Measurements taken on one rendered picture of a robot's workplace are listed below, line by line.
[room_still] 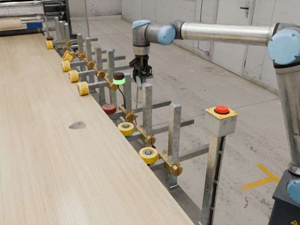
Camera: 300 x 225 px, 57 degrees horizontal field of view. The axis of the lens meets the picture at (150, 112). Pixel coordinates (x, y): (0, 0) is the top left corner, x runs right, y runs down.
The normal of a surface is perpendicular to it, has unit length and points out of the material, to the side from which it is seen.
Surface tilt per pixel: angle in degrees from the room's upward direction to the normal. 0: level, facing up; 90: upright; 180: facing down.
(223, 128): 90
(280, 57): 83
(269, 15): 90
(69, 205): 0
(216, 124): 90
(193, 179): 0
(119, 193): 0
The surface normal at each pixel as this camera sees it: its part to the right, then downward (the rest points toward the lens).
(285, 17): -0.92, 0.18
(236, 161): 0.00, -0.88
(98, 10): 0.39, 0.43
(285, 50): -0.61, 0.25
